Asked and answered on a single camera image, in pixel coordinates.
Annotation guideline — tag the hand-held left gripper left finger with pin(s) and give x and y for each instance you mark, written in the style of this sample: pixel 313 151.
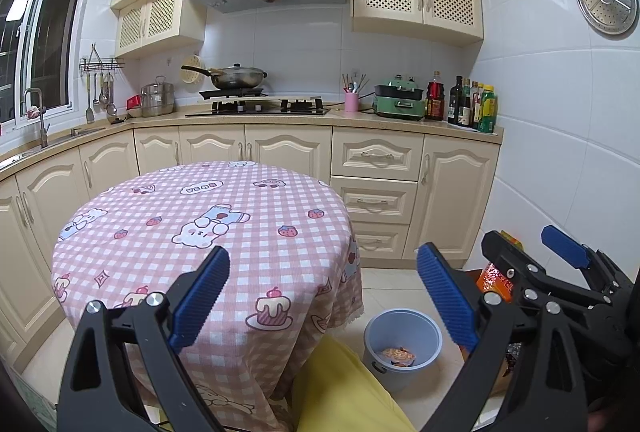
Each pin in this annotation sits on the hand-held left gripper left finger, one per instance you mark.
pixel 200 297

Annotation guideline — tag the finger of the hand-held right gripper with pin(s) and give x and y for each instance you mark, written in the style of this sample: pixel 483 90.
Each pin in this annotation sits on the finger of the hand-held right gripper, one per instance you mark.
pixel 525 272
pixel 565 242

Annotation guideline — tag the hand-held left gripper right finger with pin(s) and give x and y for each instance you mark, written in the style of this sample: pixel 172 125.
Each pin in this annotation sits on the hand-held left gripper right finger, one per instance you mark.
pixel 445 297

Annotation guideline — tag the blue plastic bin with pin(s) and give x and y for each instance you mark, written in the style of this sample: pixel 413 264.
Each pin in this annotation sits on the blue plastic bin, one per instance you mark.
pixel 400 327

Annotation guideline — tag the orange white plastic bag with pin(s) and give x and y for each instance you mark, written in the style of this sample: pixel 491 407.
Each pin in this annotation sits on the orange white plastic bag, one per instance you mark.
pixel 397 356

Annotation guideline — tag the orange snack bag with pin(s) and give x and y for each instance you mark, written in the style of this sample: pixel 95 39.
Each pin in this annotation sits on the orange snack bag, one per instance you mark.
pixel 495 284

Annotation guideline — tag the shiny printed packet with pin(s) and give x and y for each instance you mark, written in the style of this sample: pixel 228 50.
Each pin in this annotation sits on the shiny printed packet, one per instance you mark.
pixel 514 359

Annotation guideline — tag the cream base cabinets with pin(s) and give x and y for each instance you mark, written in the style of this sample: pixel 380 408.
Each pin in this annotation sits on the cream base cabinets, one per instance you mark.
pixel 460 192

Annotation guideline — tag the pink checked tablecloth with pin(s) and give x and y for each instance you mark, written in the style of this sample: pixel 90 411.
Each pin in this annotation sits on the pink checked tablecloth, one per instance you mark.
pixel 200 192

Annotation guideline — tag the person's yellow trouser leg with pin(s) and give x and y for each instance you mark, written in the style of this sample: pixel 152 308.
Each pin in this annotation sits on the person's yellow trouser leg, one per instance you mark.
pixel 350 392

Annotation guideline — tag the green bottle yellow cap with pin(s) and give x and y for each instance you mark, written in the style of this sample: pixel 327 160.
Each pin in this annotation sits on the green bottle yellow cap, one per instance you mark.
pixel 487 111

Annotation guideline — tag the yellow-label brown bottle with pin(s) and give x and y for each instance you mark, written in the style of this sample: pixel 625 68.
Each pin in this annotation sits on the yellow-label brown bottle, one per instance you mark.
pixel 476 109

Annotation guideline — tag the slim dark bottle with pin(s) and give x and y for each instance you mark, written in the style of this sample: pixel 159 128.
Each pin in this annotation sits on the slim dark bottle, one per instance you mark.
pixel 466 106

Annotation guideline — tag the large dark red-label bottle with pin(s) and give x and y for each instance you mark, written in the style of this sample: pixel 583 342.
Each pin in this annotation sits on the large dark red-label bottle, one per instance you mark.
pixel 435 101

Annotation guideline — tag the green patterned box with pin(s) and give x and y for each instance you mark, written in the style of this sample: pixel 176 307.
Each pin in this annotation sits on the green patterned box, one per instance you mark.
pixel 37 404

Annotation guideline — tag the green electric cooker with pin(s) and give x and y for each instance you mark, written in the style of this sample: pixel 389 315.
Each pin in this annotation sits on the green electric cooker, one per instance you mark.
pixel 400 104

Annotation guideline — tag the steel stock pot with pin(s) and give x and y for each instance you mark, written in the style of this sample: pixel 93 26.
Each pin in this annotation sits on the steel stock pot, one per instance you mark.
pixel 157 101

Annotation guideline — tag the black gas stove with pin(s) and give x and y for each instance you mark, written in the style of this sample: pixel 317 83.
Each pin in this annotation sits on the black gas stove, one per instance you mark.
pixel 270 107

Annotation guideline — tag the steel sink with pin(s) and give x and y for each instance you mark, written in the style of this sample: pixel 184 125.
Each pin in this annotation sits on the steel sink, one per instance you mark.
pixel 85 130

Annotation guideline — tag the red container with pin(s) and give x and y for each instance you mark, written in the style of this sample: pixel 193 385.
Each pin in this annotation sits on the red container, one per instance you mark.
pixel 134 101

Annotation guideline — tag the hanging steel ladle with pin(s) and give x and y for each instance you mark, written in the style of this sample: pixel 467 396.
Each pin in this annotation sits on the hanging steel ladle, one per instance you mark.
pixel 111 108

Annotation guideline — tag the hanging steel spatula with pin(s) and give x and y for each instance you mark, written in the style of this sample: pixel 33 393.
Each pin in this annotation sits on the hanging steel spatula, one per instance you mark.
pixel 90 114

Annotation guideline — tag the pink utensil cup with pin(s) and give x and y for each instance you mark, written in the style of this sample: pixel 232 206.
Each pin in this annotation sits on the pink utensil cup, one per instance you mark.
pixel 351 102

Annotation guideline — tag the steel wok with lid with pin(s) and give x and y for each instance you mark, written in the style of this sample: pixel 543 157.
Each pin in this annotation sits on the steel wok with lid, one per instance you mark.
pixel 237 76

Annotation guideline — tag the hanging steel spoon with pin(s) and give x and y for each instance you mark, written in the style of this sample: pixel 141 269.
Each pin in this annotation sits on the hanging steel spoon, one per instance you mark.
pixel 96 99

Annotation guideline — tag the steel faucet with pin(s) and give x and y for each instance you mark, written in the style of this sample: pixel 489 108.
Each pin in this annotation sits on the steel faucet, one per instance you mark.
pixel 44 131

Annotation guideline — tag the bunch of chopsticks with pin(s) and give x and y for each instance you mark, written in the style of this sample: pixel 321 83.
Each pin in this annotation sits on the bunch of chopsticks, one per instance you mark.
pixel 354 84

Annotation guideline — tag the sliding window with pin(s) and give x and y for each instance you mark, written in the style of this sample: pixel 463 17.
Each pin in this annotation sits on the sliding window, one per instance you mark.
pixel 55 21

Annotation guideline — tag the steel wall utensil rack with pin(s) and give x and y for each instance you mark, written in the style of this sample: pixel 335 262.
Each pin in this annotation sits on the steel wall utensil rack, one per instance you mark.
pixel 100 61

